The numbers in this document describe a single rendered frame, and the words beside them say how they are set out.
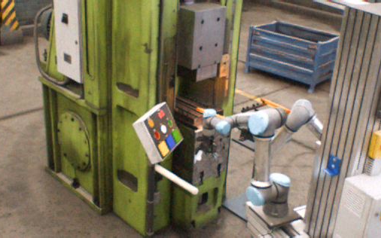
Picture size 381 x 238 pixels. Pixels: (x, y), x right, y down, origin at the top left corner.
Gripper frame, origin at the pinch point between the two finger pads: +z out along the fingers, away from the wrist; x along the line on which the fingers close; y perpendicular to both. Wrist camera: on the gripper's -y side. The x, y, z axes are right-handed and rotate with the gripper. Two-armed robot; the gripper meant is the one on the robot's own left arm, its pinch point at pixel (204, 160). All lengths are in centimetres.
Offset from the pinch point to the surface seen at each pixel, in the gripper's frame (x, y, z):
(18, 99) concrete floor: -51, -369, 93
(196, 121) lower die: 21, -50, -2
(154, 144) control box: -29.7, -10.8, -12.5
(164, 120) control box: -15.4, -27.5, -18.5
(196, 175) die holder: 20, -43, 40
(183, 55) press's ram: 11, -56, -51
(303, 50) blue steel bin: 316, -277, 38
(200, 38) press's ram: 20, -49, -64
